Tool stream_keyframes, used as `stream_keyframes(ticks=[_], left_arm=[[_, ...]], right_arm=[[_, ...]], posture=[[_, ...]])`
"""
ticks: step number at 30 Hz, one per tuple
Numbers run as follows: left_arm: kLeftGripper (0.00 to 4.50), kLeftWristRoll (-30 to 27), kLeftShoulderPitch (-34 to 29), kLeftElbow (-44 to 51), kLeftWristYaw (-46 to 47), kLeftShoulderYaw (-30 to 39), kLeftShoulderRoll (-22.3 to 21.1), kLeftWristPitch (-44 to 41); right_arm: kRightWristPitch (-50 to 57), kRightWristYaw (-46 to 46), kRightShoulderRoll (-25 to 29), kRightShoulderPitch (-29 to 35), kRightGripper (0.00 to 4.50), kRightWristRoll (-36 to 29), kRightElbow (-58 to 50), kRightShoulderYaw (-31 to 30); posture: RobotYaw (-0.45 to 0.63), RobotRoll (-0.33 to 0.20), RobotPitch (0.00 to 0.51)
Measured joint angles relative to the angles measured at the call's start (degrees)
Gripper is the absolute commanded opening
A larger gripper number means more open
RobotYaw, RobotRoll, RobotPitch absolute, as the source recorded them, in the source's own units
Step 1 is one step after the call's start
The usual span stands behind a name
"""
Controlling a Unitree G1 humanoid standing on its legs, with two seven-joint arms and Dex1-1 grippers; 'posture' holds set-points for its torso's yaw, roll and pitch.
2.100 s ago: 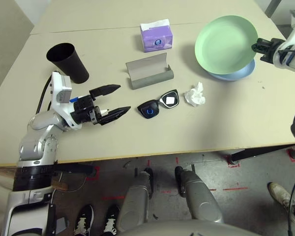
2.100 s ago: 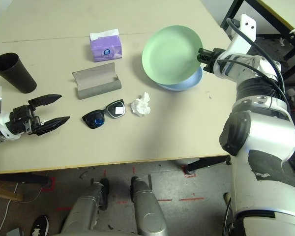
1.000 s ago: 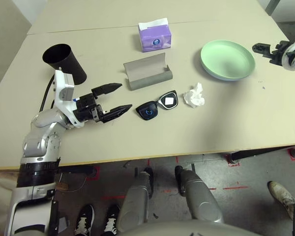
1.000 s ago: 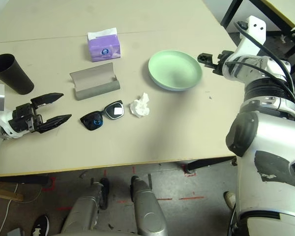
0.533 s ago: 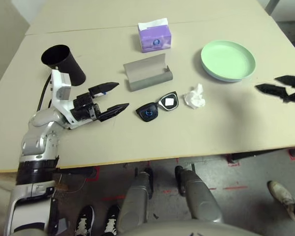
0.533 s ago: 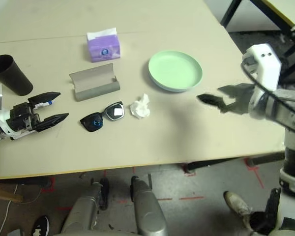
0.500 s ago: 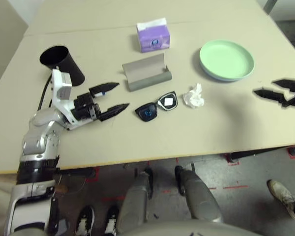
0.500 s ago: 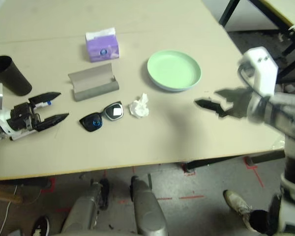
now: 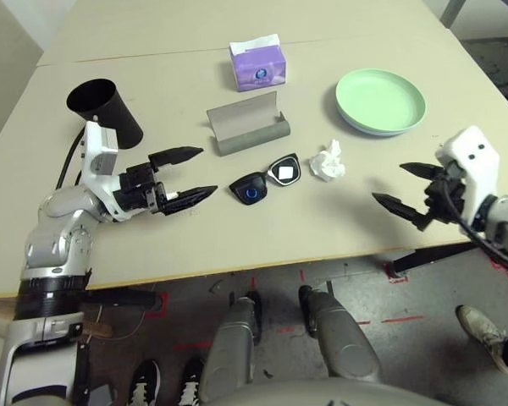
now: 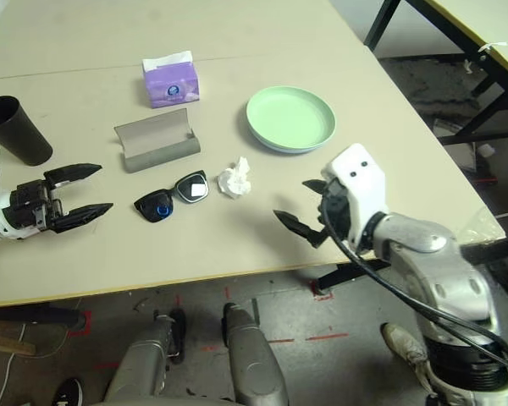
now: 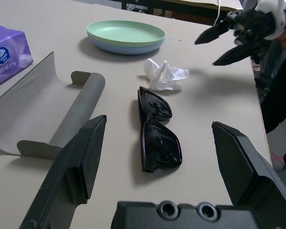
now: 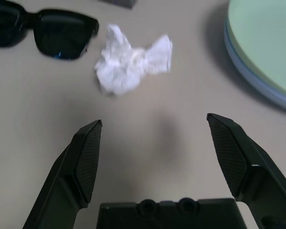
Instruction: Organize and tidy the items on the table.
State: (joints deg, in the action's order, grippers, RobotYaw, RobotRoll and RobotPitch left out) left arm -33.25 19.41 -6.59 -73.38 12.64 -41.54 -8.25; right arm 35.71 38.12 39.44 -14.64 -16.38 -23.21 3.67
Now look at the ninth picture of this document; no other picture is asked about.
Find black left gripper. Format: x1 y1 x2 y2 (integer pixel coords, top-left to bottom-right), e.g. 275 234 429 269
113 145 219 217

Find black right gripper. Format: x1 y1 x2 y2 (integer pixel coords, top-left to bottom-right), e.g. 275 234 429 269
371 160 471 232

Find black sunglasses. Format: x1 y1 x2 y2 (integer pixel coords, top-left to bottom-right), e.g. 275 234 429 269
229 152 302 207

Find grey glasses case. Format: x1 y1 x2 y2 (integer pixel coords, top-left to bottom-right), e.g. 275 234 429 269
206 91 291 157

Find white tissue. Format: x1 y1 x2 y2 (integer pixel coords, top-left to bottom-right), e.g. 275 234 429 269
308 140 347 183

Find green plate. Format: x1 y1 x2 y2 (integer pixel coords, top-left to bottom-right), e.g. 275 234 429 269
335 69 428 133

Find blue plate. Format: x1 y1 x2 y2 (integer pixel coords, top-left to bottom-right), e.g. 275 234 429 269
337 107 425 139

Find black cup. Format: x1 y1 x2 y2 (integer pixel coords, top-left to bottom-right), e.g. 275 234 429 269
66 79 145 150

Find purple tissue pack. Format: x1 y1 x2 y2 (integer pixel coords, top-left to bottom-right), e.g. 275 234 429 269
228 32 288 92

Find white worn shoe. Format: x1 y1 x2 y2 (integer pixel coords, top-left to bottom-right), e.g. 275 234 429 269
456 304 507 376

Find grey robot right leg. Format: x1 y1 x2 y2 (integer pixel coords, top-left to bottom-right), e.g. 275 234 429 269
299 285 383 380

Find grey robot leg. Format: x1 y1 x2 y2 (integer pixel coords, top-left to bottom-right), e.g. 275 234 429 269
198 290 263 403
299 285 383 380

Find brown wooden block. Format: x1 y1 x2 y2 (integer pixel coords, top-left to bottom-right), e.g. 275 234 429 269
82 323 113 339

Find grey robot left leg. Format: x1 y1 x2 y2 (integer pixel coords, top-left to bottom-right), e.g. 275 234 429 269
198 290 263 403

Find black white sneaker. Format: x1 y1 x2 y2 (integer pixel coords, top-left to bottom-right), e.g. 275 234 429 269
126 359 161 406
176 357 204 406

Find grey robot torso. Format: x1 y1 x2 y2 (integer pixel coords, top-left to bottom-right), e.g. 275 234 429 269
202 376 450 406

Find small grey floor box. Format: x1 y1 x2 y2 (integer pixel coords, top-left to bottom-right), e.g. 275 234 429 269
86 382 118 406

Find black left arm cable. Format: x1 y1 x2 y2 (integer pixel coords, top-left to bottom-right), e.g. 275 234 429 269
55 134 86 190

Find thin white floor wire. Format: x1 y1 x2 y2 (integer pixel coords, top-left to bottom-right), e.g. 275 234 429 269
96 306 147 340

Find neighbouring table metal frame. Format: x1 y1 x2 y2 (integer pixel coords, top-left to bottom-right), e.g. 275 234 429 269
439 0 467 30

